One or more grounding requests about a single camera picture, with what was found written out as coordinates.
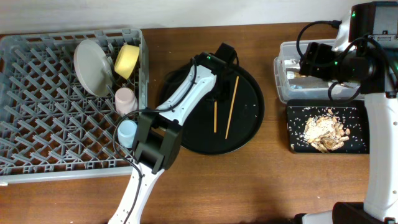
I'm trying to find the wooden chopstick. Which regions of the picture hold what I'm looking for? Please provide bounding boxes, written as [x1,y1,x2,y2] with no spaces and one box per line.
[213,100,218,133]
[225,76,239,139]

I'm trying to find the food scraps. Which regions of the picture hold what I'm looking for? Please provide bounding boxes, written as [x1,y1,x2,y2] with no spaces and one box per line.
[302,108,351,153]

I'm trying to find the pink cup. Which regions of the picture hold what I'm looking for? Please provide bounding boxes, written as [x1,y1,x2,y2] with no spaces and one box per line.
[115,87,139,116]

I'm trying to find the yellow bowl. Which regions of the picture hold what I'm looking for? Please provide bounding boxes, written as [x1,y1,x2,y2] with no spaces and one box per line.
[114,44,140,80]

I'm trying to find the light blue cup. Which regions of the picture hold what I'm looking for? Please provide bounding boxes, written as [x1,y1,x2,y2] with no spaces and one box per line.
[117,120,137,148]

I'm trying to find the grey plate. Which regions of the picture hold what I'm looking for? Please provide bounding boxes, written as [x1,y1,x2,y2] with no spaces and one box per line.
[73,39,113,97]

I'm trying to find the white napkin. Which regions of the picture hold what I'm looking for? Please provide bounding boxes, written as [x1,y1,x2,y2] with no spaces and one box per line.
[284,59,300,70]

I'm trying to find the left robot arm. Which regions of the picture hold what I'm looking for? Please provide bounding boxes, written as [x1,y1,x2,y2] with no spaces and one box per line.
[109,44,239,223]

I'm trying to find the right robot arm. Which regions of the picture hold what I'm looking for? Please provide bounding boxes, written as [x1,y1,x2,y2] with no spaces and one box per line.
[294,1,397,223]

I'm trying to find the grey dishwasher rack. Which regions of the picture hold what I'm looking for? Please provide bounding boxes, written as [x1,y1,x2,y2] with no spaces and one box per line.
[1,28,149,185]

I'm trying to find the clear plastic bin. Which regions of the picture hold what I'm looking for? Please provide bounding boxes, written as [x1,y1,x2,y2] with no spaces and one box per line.
[274,39,359,104]

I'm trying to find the round black tray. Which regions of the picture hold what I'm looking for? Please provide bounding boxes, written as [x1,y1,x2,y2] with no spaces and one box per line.
[159,60,266,156]

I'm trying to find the black rectangular tray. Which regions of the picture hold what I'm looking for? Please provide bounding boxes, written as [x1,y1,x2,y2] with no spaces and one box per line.
[286,100,369,154]

